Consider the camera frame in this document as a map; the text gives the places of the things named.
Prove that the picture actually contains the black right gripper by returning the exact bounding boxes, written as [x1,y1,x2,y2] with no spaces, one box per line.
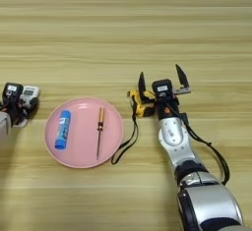
[137,64,192,121]

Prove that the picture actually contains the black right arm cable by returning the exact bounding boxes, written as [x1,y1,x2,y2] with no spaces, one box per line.
[169,102,231,187]

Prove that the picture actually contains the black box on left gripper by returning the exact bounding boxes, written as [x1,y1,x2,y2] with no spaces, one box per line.
[2,82,25,107]

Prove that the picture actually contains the small orange handled screwdriver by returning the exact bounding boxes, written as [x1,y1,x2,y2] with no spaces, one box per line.
[95,105,106,161]

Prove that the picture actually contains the pink round plate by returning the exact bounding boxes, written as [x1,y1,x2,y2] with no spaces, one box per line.
[43,96,125,170]

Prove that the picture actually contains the blue glue stick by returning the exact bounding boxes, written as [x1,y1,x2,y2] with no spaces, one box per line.
[53,109,72,151]

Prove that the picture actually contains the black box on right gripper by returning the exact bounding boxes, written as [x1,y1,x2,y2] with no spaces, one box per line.
[151,79,174,102]

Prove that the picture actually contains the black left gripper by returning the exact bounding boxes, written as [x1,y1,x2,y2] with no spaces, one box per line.
[0,97,40,127]

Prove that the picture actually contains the yellow black tape measure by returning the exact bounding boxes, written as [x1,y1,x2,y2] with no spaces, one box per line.
[110,88,158,166]

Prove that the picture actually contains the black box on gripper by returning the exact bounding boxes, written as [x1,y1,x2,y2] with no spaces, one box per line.
[2,82,25,107]
[151,79,174,102]

